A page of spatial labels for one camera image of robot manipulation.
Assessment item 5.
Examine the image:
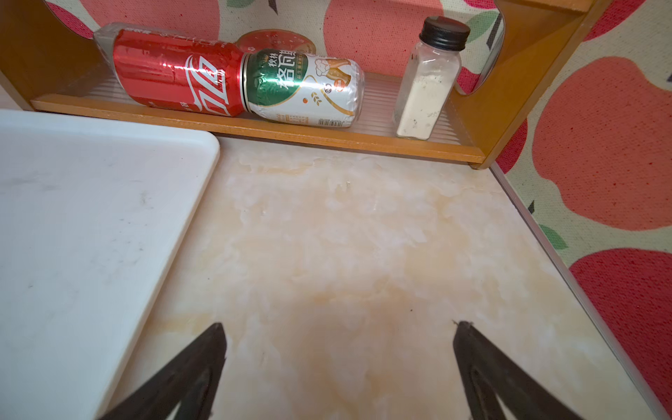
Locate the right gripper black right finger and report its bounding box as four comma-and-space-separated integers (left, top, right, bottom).
453, 321, 580, 419

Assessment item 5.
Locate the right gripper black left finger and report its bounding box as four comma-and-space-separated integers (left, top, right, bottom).
102, 323, 227, 420

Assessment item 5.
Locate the white plastic tray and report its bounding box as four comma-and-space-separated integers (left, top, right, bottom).
1, 110, 220, 419

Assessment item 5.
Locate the red soda can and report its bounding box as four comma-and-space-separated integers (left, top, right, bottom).
112, 28, 246, 117

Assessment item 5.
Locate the green white drink can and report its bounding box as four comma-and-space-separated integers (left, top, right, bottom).
243, 49, 365, 128

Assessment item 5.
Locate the wooden shelf rack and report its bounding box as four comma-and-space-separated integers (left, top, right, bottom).
1, 1, 608, 169

